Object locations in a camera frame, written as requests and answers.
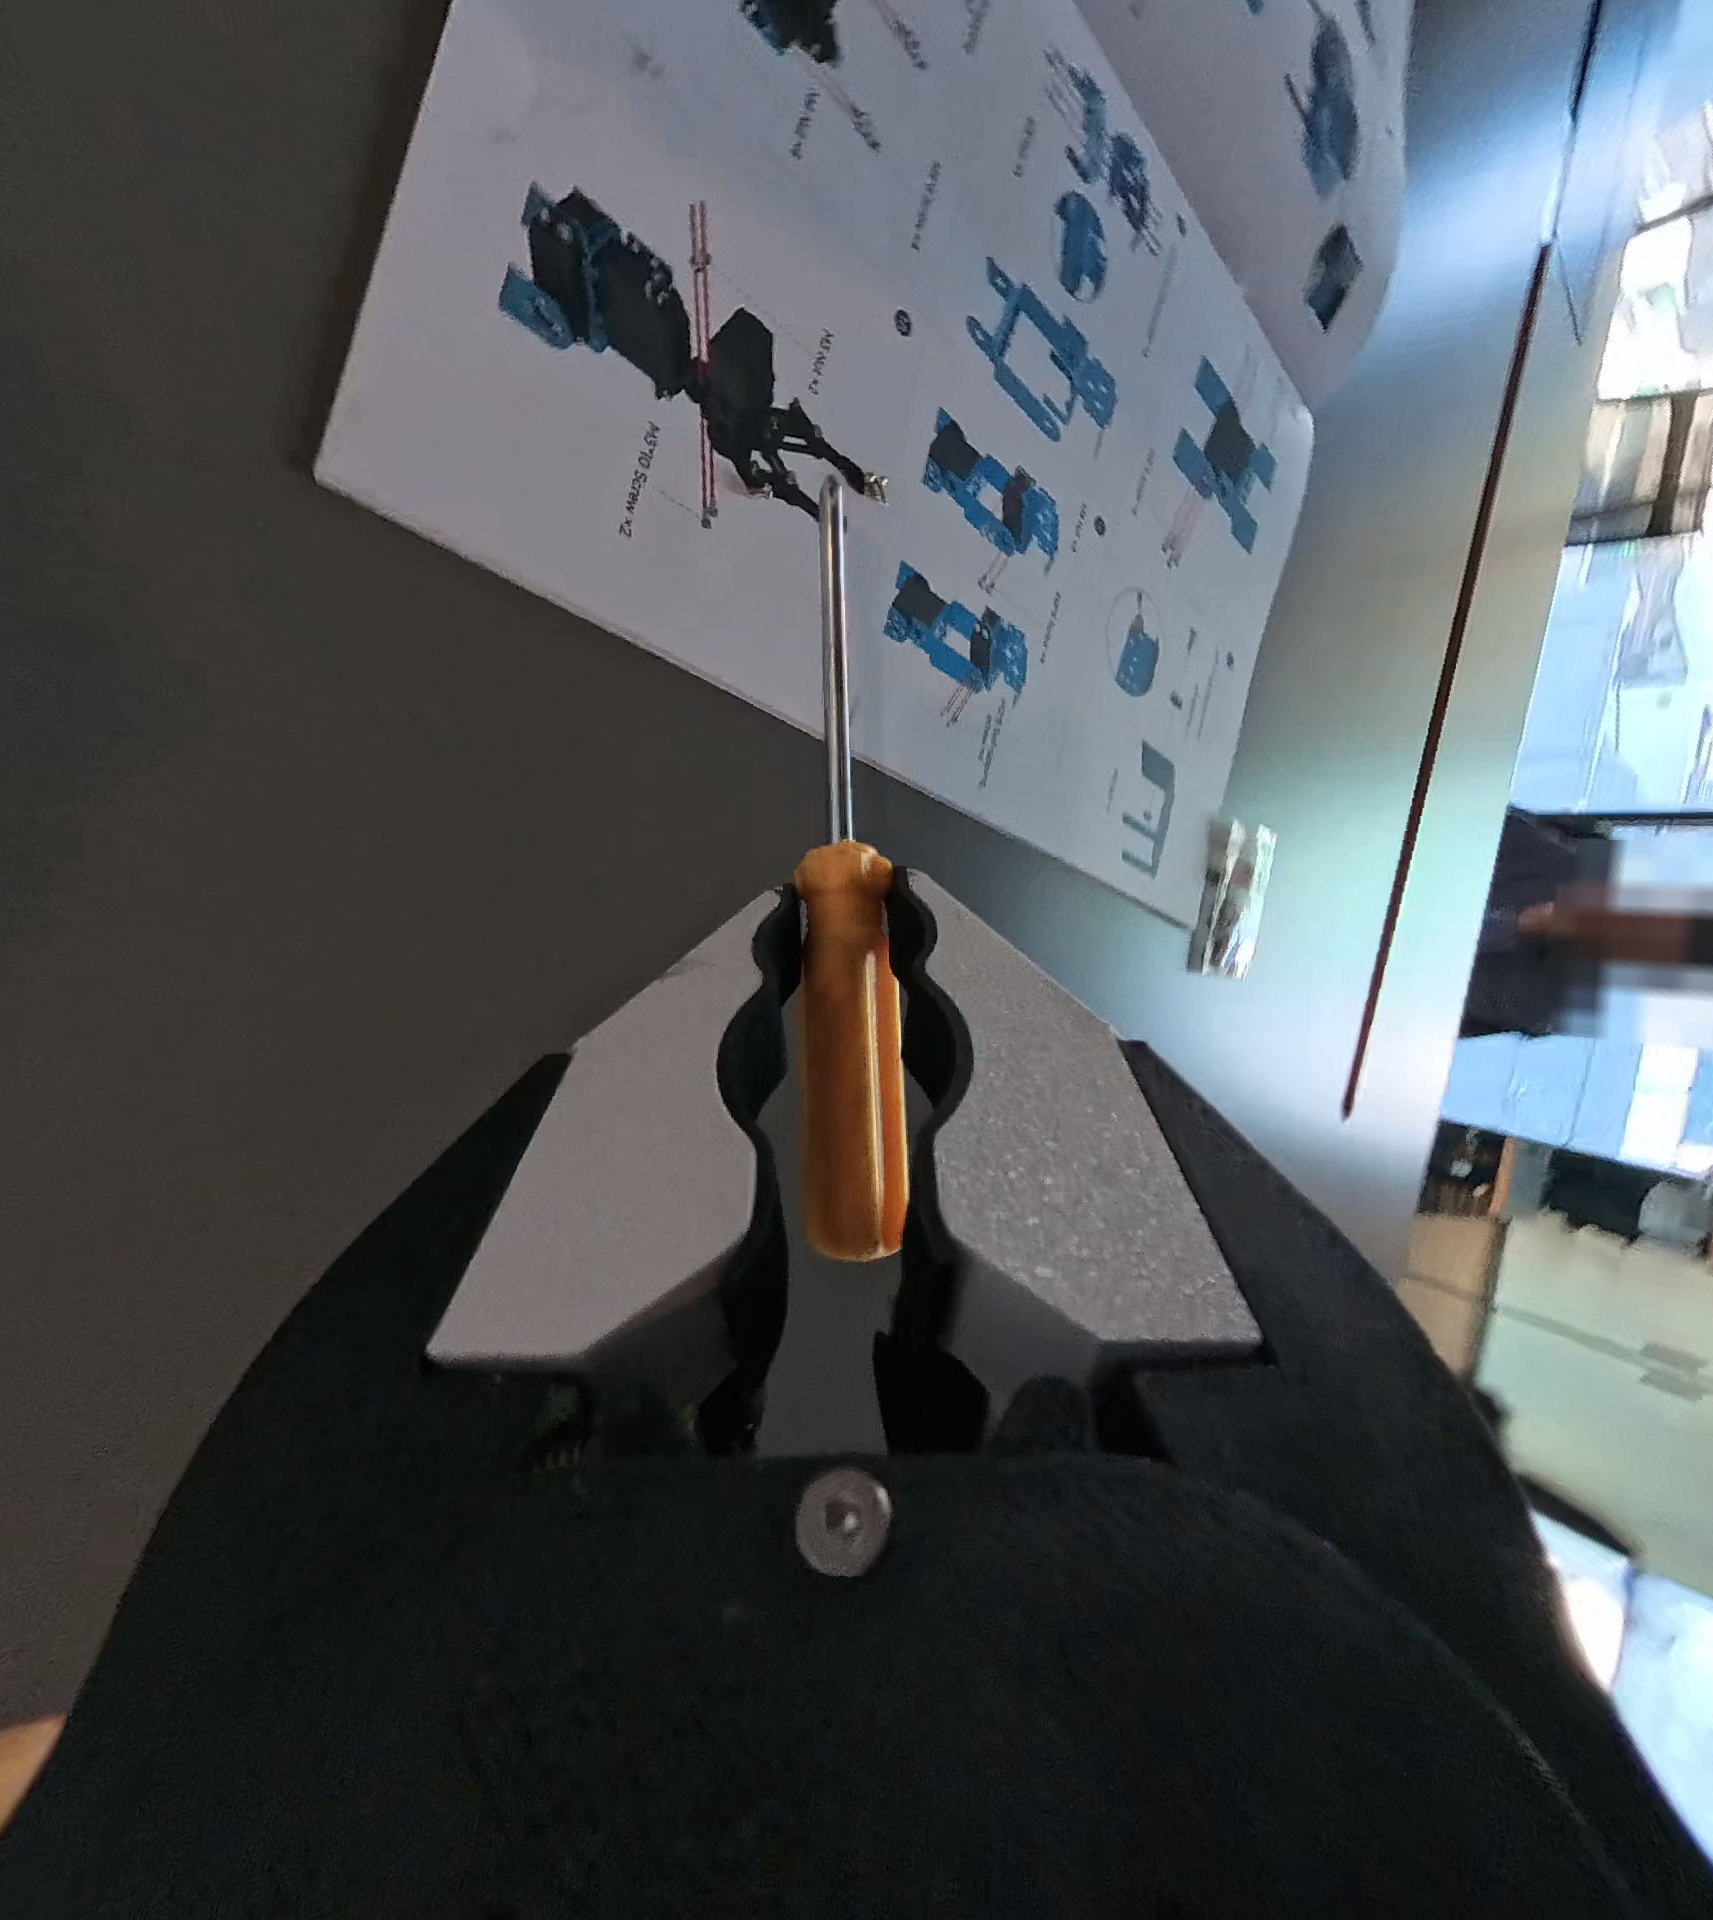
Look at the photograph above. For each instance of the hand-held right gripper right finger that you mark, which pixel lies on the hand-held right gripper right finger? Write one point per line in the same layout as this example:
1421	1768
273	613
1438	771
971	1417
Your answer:
1081	1185

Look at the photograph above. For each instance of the clear bag of screws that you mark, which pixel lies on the clear bag of screws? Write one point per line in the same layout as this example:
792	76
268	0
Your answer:
1234	900

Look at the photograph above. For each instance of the large printed instruction sheet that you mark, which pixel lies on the large printed instruction sheet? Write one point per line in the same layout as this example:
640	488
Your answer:
797	301

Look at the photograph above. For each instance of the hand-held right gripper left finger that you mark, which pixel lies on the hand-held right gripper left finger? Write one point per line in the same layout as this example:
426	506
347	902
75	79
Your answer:
601	1185

